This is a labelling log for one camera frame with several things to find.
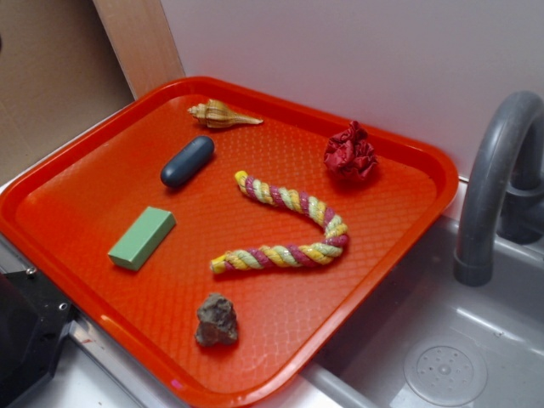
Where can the green rectangular block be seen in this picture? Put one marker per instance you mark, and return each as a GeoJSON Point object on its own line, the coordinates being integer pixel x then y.
{"type": "Point", "coordinates": [142, 238]}

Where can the light wooden board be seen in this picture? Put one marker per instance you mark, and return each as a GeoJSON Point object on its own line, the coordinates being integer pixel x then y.
{"type": "Point", "coordinates": [142, 41]}

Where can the orange plastic tray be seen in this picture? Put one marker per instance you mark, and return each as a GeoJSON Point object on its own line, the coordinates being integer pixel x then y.
{"type": "Point", "coordinates": [69, 211]}

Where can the brown grey rock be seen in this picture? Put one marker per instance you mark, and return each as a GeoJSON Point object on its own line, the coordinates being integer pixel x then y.
{"type": "Point", "coordinates": [217, 321]}

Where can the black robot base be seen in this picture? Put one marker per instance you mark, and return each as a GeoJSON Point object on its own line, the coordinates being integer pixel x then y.
{"type": "Point", "coordinates": [35, 320]}

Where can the tan spiral seashell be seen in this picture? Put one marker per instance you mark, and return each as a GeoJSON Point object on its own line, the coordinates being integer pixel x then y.
{"type": "Point", "coordinates": [217, 115]}

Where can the dark blue capsule case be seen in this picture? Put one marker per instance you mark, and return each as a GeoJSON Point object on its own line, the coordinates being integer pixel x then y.
{"type": "Point", "coordinates": [188, 162]}

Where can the crumpled red fabric ball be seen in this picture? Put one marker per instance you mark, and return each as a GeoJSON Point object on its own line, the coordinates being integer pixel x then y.
{"type": "Point", "coordinates": [349, 155]}

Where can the grey curved faucet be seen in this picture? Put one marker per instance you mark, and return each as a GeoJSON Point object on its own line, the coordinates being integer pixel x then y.
{"type": "Point", "coordinates": [504, 196]}

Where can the grey plastic sink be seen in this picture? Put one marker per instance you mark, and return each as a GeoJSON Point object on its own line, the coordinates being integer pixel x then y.
{"type": "Point", "coordinates": [422, 339]}

